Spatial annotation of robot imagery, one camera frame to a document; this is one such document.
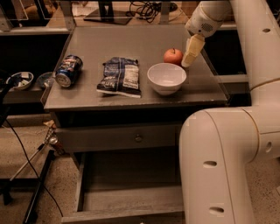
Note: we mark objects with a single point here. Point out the bowl with items on shelf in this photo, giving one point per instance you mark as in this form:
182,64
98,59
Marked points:
20,80

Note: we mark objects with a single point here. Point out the black stand leg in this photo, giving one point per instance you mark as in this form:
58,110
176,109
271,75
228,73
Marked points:
31,214

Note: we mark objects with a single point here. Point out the red apple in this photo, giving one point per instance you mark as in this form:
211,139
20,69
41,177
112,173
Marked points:
173,56

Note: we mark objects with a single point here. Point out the grey drawer cabinet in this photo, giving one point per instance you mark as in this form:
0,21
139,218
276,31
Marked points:
120,121

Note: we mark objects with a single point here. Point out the closed top drawer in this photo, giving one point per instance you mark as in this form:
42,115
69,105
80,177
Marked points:
119,137

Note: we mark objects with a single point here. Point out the small glass bowl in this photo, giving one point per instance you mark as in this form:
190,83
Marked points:
45,80

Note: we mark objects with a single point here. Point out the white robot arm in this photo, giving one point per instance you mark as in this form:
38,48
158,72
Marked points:
215,144

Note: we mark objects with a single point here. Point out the open middle drawer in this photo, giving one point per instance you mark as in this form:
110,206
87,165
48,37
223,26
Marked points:
140,186

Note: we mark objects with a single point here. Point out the white bowl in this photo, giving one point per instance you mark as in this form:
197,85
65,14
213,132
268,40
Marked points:
166,78

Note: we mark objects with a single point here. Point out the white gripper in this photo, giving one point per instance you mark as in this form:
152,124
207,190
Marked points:
201,24

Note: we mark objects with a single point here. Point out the blue chip bag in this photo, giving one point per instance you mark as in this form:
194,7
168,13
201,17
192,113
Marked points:
120,77

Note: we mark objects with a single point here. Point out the blue soda can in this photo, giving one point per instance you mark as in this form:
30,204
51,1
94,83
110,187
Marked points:
68,71

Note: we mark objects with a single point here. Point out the black monitor stand base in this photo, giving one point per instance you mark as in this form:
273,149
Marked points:
106,14

